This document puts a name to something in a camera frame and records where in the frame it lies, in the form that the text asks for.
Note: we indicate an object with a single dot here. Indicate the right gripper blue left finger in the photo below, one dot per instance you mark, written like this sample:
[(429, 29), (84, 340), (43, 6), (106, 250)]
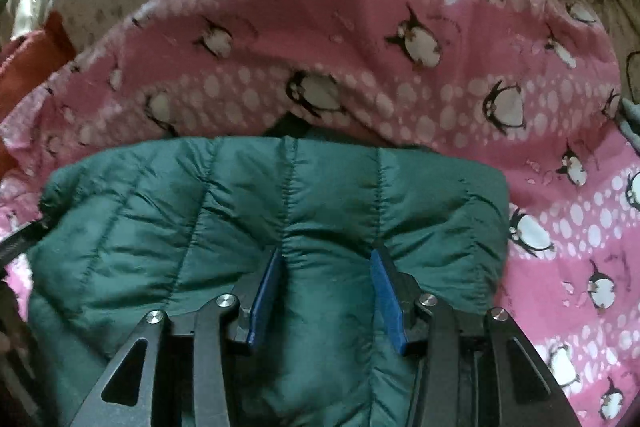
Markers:
[(141, 384)]

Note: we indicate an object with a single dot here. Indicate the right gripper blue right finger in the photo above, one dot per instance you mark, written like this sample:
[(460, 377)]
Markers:
[(471, 369)]

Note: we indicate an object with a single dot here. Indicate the red ruffled pillow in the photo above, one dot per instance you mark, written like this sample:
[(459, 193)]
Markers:
[(29, 60)]

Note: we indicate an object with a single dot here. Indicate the pink penguin fleece blanket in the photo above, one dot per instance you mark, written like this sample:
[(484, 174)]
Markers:
[(527, 87)]

